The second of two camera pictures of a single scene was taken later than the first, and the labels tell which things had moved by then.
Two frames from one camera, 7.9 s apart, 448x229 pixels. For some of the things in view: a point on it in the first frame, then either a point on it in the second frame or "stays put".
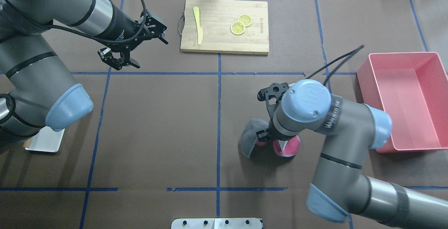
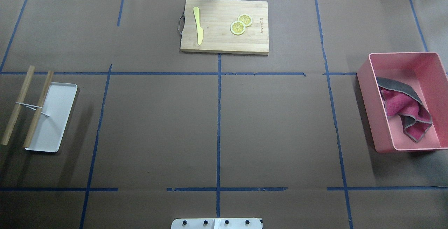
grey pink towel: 252,148 -> 401,101
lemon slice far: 246,19 stays put
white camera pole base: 238,223 stays put
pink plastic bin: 412,88 stays put
